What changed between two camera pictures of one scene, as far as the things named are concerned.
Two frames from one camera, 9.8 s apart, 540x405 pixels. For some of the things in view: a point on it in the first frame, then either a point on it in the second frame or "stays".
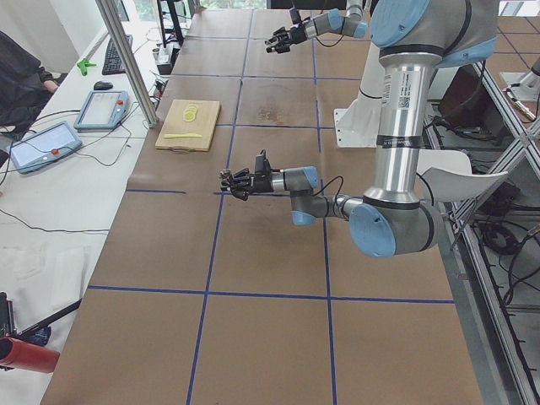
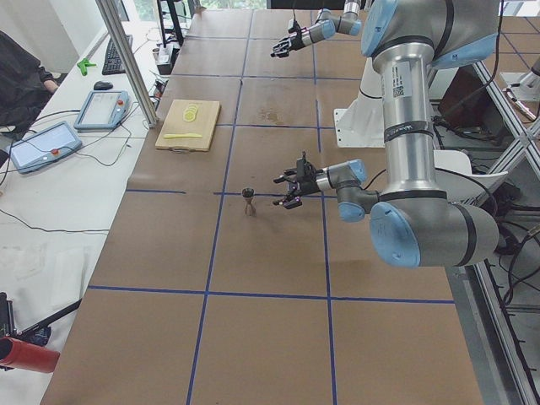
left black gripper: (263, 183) → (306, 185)
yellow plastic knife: (171, 136) stays
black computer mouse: (100, 85) stays
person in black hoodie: (24, 85) stays
